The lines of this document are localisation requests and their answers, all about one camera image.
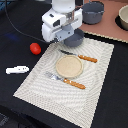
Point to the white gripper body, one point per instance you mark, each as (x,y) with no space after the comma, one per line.
(60,26)

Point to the round beige plate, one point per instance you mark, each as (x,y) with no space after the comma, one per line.
(69,66)

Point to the pink stove board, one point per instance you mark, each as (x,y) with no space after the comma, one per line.
(107,27)

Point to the grey pot with lid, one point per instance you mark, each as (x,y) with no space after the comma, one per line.
(92,12)

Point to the wooden handled fork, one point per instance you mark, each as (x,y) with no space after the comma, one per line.
(67,81)

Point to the wooden handled knife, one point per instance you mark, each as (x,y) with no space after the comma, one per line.
(80,56)

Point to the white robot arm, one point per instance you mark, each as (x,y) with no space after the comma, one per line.
(63,6)

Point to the grey frying pan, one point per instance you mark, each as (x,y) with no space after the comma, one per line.
(76,39)

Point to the beige bowl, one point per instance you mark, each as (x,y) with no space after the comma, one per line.
(123,14)

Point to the beige woven placemat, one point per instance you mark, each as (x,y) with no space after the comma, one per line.
(70,103)

